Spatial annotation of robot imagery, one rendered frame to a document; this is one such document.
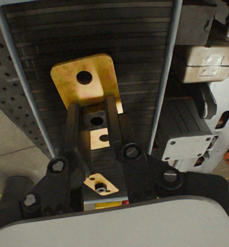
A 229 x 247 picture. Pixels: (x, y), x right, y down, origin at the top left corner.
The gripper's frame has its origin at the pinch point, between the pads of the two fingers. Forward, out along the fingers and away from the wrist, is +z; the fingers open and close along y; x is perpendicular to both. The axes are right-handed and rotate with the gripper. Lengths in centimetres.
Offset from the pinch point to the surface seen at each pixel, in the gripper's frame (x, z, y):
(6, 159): -153, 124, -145
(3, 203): -189, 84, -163
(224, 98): -22.5, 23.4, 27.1
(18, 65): 2.8, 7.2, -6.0
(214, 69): -8.0, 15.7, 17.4
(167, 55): 0.7, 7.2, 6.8
